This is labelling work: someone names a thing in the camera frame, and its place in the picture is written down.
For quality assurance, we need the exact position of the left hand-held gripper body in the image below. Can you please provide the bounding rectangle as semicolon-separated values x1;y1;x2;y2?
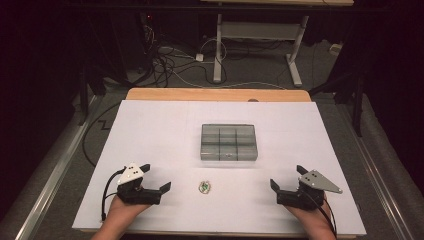
115;162;163;205

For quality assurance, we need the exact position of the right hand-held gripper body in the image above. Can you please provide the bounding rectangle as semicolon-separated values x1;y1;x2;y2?
276;169;344;211

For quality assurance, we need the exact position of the clear plastic compartment box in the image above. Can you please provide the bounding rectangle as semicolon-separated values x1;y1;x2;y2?
200;123;259;162

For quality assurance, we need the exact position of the person's right hand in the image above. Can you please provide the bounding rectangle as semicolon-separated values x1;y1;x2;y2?
284;195;330;229

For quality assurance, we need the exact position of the person's left hand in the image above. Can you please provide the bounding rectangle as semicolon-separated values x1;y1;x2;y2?
107;194;152;225

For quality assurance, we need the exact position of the white board sheet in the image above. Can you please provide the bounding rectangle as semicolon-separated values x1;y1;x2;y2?
71;99;368;237

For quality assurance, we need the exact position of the black metal stand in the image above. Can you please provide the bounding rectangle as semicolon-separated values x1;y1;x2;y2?
77;62;108;127
308;71;365;138

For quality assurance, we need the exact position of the wooden table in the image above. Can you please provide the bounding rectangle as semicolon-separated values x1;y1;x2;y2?
79;87;358;240

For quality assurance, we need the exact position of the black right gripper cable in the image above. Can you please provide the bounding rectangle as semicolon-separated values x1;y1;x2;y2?
308;190;339;240

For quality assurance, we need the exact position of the black floor cable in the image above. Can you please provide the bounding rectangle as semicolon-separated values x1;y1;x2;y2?
81;101;123;168

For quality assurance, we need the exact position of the aluminium rail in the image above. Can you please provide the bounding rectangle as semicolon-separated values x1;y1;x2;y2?
13;94;105;240
335;102;415;240

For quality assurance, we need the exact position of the long white floor cable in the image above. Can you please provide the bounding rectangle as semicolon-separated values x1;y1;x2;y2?
171;69;288;91

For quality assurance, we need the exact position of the tangle of floor cables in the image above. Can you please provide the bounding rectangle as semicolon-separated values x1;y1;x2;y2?
141;13;228;89

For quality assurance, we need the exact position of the white metal desk frame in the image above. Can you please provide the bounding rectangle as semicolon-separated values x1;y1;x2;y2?
199;0;355;88

